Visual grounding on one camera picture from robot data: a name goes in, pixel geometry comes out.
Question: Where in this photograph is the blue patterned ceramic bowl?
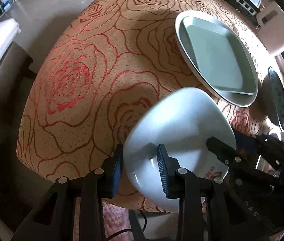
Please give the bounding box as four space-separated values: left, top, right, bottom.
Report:
262 66 284 132

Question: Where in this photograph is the small white oval dish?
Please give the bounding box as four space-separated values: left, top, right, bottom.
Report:
123 88 236 213

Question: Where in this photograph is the pale green square plate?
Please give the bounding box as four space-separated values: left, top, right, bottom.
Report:
181 16 256 95

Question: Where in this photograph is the white rice cooker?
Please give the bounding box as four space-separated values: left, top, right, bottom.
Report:
256 1 284 57

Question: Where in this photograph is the pink fluffy blanket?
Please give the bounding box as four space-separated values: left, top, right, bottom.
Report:
73 197 131 240

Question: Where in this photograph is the large white round plate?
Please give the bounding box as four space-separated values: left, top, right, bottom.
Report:
175 10 258 108

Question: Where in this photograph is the rose patterned orange tablecloth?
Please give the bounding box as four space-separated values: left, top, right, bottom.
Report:
16 0 279 181

